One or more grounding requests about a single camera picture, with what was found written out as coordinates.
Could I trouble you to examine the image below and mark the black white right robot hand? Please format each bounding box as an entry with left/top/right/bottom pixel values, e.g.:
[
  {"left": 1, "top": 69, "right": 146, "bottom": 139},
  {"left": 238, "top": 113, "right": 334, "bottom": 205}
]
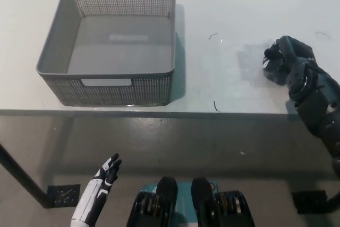
[{"left": 265, "top": 35, "right": 324, "bottom": 89}]

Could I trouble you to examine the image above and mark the black metal table leg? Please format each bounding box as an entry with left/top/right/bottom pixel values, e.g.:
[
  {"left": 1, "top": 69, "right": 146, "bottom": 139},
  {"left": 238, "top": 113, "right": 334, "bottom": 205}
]
[
  {"left": 326, "top": 188, "right": 340, "bottom": 206},
  {"left": 0, "top": 142, "right": 55, "bottom": 209}
]

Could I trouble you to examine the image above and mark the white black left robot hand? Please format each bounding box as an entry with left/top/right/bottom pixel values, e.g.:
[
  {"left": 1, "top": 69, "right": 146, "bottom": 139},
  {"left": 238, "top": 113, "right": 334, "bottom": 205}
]
[{"left": 70, "top": 153, "right": 123, "bottom": 227}]

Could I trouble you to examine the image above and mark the black teal robot torso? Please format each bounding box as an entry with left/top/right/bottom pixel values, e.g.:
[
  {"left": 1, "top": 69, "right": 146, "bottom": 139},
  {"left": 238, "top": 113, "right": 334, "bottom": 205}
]
[{"left": 126, "top": 176, "right": 256, "bottom": 227}]

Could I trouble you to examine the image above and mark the grey perforated plastic basket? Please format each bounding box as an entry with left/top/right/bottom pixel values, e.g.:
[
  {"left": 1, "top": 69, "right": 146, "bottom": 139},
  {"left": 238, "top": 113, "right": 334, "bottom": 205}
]
[{"left": 36, "top": 0, "right": 177, "bottom": 107}]

